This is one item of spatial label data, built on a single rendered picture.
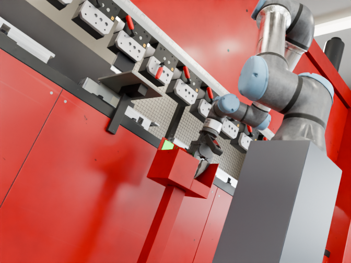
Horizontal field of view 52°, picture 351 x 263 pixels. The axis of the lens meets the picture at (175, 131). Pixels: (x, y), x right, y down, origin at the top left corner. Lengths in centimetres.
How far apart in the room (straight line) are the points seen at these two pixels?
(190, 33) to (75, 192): 105
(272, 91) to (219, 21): 124
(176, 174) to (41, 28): 119
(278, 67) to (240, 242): 47
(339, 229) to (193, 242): 157
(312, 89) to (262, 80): 14
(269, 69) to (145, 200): 87
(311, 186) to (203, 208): 103
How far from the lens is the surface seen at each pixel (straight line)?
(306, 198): 90
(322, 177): 97
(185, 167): 135
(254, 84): 99
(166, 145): 148
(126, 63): 174
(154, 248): 137
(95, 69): 224
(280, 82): 100
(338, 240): 314
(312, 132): 99
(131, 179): 156
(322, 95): 106
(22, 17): 212
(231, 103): 140
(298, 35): 139
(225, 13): 225
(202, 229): 190
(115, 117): 148
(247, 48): 236
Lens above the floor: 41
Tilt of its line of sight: 18 degrees up
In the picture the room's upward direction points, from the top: 22 degrees clockwise
